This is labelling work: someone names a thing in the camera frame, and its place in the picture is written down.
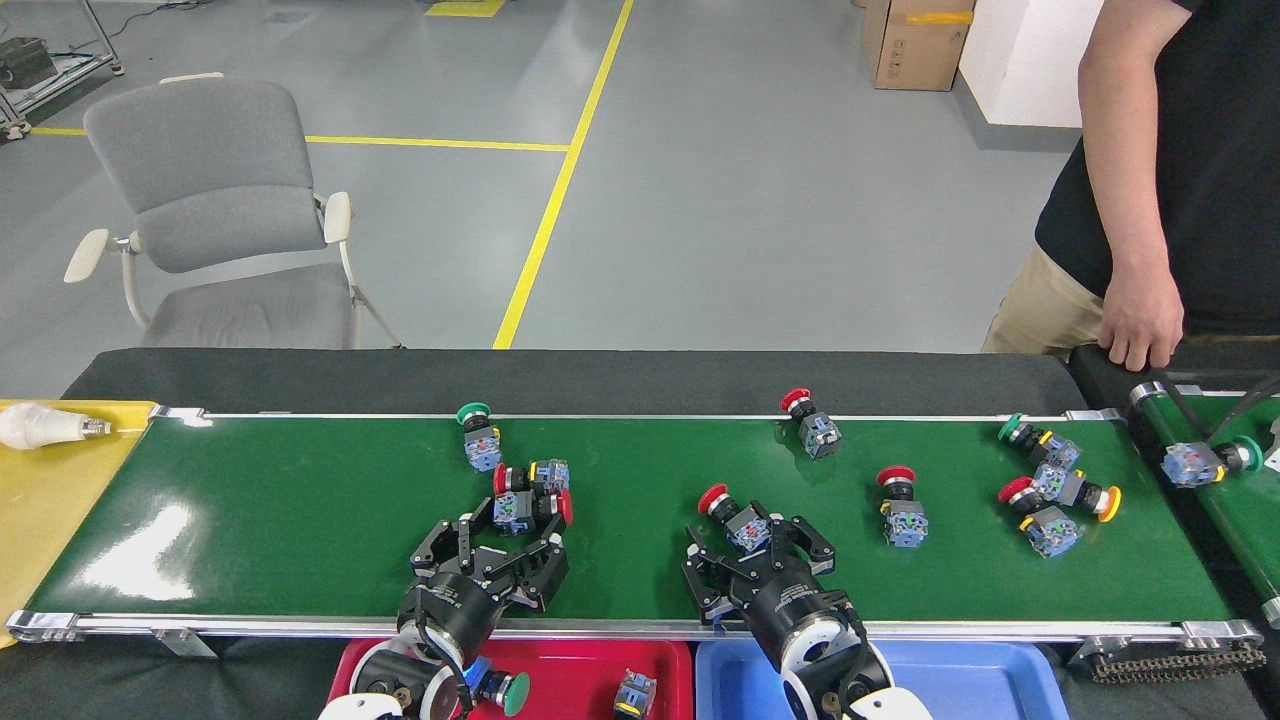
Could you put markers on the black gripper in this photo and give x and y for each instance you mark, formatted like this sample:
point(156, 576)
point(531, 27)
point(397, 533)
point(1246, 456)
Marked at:
point(795, 605)
point(450, 612)

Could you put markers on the person's right forearm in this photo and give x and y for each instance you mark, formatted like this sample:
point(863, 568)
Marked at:
point(1125, 150)

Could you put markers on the red plastic tray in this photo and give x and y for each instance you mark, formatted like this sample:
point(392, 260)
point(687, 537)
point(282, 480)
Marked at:
point(570, 680)

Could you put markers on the long green conveyor belt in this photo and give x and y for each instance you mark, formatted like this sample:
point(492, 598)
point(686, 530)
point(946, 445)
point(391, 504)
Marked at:
point(300, 520)

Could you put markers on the blue plastic tray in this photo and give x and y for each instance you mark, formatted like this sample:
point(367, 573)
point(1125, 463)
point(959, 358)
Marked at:
point(980, 690)

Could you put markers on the yellow plastic tray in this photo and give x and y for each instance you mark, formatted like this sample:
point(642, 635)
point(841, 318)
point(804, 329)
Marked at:
point(50, 520)

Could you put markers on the green feeder conveyor belt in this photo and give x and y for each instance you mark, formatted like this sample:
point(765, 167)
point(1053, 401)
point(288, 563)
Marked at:
point(1250, 530)

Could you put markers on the person's right hand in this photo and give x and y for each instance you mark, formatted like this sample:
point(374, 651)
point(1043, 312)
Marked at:
point(1140, 320)

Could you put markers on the white light bulb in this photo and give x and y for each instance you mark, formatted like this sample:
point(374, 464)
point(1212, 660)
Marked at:
point(30, 427)

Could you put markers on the grey padded armchair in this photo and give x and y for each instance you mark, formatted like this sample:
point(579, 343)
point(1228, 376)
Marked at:
point(200, 150)

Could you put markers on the brown cardboard box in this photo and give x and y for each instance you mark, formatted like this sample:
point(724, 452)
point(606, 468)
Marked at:
point(915, 50)

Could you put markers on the person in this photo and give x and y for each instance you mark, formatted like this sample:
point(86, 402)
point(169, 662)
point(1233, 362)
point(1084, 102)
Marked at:
point(1230, 150)

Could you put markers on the metal wheeled rack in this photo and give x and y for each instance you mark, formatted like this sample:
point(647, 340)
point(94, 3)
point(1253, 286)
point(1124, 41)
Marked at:
point(55, 85)

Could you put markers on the dark grey box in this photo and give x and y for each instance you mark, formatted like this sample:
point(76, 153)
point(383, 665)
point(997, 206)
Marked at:
point(22, 62)

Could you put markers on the black triangular guide frame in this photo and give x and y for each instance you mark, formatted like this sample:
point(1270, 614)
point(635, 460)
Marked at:
point(1188, 414)

